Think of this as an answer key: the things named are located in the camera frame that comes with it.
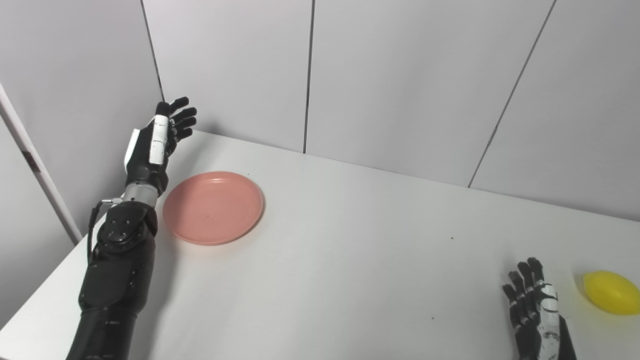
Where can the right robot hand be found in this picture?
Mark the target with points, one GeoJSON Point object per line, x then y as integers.
{"type": "Point", "coordinates": [537, 320]}

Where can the white corner post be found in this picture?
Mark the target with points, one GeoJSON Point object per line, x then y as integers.
{"type": "Point", "coordinates": [35, 160]}

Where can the yellow lemon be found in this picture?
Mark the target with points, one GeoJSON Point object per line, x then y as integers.
{"type": "Point", "coordinates": [612, 292]}

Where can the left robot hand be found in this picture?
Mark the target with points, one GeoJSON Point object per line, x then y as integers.
{"type": "Point", "coordinates": [155, 150]}

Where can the pink plate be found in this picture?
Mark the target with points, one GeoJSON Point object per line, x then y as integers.
{"type": "Point", "coordinates": [213, 208]}

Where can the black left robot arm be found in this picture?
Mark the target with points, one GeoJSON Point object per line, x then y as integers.
{"type": "Point", "coordinates": [117, 280]}

